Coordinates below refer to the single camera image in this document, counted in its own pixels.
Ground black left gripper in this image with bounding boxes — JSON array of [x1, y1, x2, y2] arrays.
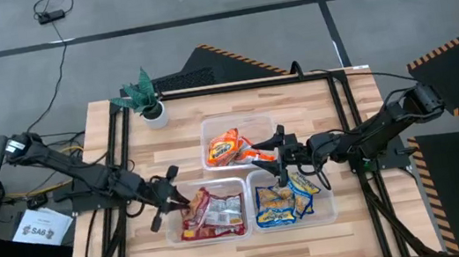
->
[[141, 164, 196, 234]]

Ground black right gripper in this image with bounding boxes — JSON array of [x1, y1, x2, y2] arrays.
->
[[246, 120, 317, 192]]

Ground red Maruchan ramen packet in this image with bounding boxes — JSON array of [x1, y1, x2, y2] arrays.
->
[[177, 186, 216, 233], [200, 192, 247, 230], [179, 220, 248, 244]]

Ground clear plastic bin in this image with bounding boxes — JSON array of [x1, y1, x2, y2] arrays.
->
[[196, 108, 282, 175], [158, 173, 255, 250], [243, 158, 340, 236]]

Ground blue Maruchan ramen packet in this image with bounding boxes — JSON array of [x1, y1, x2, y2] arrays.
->
[[281, 166, 322, 200], [291, 190, 316, 220], [250, 180, 300, 231]]

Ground white ceramic plant pot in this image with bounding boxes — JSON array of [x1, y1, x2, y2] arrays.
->
[[139, 99, 172, 132]]

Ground green snake plant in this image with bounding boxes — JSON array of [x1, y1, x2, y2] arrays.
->
[[105, 64, 165, 118]]

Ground white printed paper sheet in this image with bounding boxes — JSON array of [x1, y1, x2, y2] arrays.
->
[[4, 202, 79, 257]]

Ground small black power brick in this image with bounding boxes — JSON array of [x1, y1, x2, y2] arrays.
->
[[25, 193, 50, 212]]

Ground black power adapter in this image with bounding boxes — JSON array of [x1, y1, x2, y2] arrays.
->
[[35, 7, 68, 26]]

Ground black looped gripper cable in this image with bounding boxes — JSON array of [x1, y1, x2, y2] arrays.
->
[[307, 146, 334, 193]]

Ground black aluminium table frame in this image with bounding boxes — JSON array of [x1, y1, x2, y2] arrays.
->
[[46, 57, 443, 257]]

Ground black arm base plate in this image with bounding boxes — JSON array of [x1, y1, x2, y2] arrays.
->
[[51, 176, 135, 217], [346, 134, 413, 175]]

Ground thin black table cable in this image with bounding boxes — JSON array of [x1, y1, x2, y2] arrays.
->
[[289, 45, 418, 98]]

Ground yellow cable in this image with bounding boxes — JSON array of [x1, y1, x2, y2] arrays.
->
[[0, 143, 90, 202]]

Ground long black floor cable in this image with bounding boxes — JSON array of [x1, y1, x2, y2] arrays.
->
[[11, 16, 79, 134]]

